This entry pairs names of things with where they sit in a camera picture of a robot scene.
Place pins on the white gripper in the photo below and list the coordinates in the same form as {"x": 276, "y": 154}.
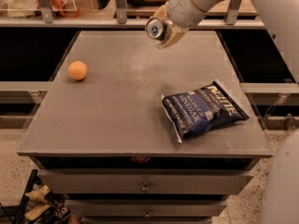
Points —
{"x": 179, "y": 9}

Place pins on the blue silver redbull can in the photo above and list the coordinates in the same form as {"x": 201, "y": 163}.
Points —
{"x": 155, "y": 29}

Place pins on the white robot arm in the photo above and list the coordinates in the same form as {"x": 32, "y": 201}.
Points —
{"x": 281, "y": 20}

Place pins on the blue kettle chips bag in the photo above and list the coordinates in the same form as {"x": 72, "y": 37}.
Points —
{"x": 193, "y": 113}

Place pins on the orange fruit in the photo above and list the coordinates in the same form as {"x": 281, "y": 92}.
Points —
{"x": 77, "y": 70}

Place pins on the grey drawer cabinet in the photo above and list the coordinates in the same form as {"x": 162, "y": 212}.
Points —
{"x": 113, "y": 120}

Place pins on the clear plastic bin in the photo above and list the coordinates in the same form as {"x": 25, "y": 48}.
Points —
{"x": 28, "y": 8}

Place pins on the upper grey drawer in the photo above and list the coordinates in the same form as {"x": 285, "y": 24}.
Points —
{"x": 202, "y": 183}

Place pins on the grey drawer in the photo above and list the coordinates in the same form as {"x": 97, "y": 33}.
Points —
{"x": 202, "y": 183}
{"x": 145, "y": 208}

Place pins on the lower grey drawer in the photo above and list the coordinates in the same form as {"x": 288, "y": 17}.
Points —
{"x": 145, "y": 208}

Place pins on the metal shelf rail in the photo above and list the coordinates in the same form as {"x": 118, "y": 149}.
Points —
{"x": 113, "y": 23}

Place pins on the black wire basket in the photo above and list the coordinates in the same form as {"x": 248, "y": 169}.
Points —
{"x": 41, "y": 206}

